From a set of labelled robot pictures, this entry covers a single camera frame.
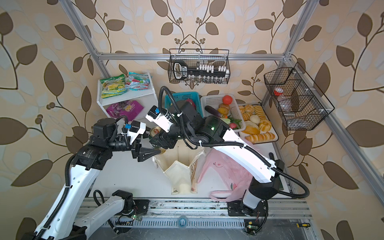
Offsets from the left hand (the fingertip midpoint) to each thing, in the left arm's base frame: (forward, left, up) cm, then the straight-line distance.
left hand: (159, 141), depth 58 cm
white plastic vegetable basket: (+50, -34, -30) cm, 68 cm away
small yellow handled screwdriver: (-22, -66, -35) cm, 78 cm away
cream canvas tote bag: (-5, -7, -9) cm, 13 cm away
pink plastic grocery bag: (0, -36, -35) cm, 51 cm away
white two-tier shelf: (+47, +22, -21) cm, 56 cm away
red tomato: (+53, -35, -26) cm, 69 cm away
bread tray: (+32, -57, -32) cm, 72 cm away
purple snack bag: (+30, +27, -14) cm, 43 cm away
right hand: (+1, +1, +3) cm, 4 cm away
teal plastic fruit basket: (+59, -10, -29) cm, 66 cm away
